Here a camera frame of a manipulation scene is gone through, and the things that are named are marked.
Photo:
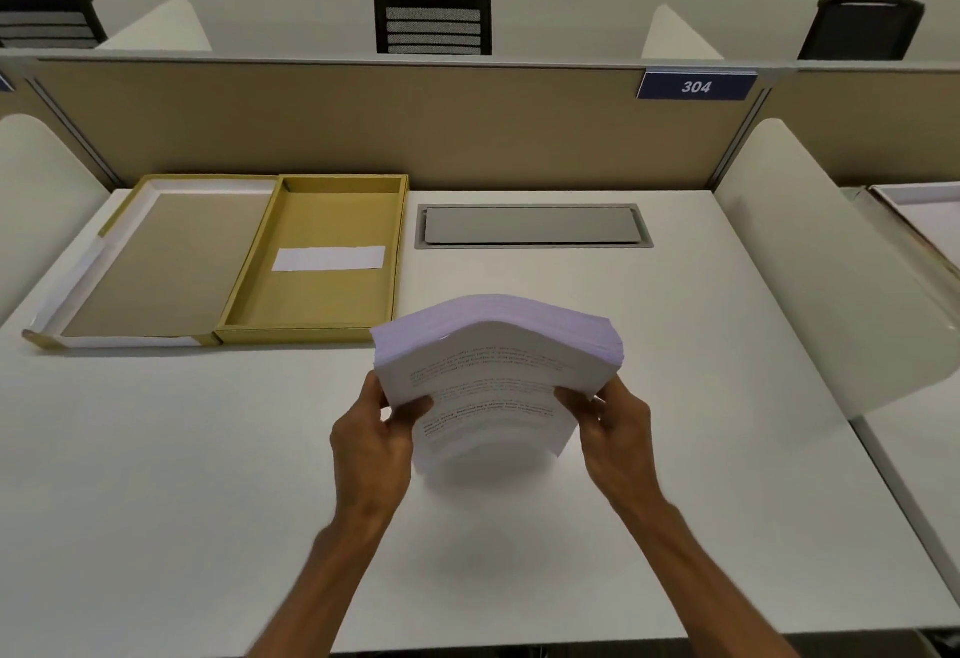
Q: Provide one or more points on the person's left hand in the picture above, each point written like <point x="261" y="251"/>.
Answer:
<point x="371" y="455"/>

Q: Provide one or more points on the yellow cardboard box base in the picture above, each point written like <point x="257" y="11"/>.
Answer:
<point x="315" y="267"/>

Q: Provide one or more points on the beige desk partition panel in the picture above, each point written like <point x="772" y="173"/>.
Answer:
<point x="30" y="109"/>
<point x="862" y="124"/>
<point x="390" y="128"/>

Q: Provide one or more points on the black mesh office chair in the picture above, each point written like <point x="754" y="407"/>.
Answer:
<point x="49" y="19"/>
<point x="433" y="21"/>

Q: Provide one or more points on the person's right thumb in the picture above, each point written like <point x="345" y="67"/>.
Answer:
<point x="573" y="403"/>

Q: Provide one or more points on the white paper label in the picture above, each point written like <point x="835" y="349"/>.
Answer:
<point x="328" y="258"/>

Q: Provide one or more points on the cardboard box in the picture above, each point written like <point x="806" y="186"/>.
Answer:
<point x="926" y="218"/>

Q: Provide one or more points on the person's right hand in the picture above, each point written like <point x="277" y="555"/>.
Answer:
<point x="622" y="447"/>

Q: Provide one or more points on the blue number sign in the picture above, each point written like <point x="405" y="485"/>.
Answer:
<point x="696" y="85"/>

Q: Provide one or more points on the person's right forearm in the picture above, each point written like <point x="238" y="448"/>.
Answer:
<point x="705" y="582"/>

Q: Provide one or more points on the white curved side divider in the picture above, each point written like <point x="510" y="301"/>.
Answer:
<point x="675" y="34"/>
<point x="37" y="200"/>
<point x="825" y="260"/>
<point x="161" y="27"/>

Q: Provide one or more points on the stack of printed white paper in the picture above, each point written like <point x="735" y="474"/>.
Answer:
<point x="495" y="372"/>

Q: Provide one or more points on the yellow cardboard box lid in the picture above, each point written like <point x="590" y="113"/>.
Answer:
<point x="150" y="267"/>

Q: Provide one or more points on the person's left thumb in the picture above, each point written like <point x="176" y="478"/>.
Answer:
<point x="410" y="413"/>

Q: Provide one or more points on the person's left forearm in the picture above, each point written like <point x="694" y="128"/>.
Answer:
<point x="315" y="582"/>

